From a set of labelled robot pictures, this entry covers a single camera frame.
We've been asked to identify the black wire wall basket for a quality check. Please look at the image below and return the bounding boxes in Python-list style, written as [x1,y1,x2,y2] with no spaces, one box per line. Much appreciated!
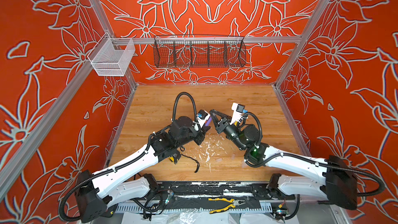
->
[153,34,247,68]

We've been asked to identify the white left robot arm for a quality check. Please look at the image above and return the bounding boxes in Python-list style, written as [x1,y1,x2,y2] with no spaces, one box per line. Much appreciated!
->
[58,113,210,223]

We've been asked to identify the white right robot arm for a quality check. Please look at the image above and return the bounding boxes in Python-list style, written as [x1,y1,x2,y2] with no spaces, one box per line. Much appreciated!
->
[210,110,386,210]

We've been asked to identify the white wire mesh basket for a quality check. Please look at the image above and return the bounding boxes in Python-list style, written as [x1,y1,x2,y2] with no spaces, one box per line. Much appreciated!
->
[87,32,136,77]

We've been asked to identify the purple marker pen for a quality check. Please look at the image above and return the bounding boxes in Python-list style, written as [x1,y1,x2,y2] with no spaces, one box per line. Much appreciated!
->
[203,116,212,127]

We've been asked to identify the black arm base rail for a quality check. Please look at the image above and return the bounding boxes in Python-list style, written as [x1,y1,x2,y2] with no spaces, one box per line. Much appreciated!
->
[158,181,280,200]

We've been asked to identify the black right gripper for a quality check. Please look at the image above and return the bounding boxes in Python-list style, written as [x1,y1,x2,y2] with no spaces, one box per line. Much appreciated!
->
[208,111,248,153]

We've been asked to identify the yellow black pliers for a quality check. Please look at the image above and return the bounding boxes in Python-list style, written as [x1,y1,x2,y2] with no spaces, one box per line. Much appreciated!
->
[208,198,246,214]

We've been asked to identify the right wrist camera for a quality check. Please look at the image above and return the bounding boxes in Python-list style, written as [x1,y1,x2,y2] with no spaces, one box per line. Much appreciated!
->
[230,103,245,124]

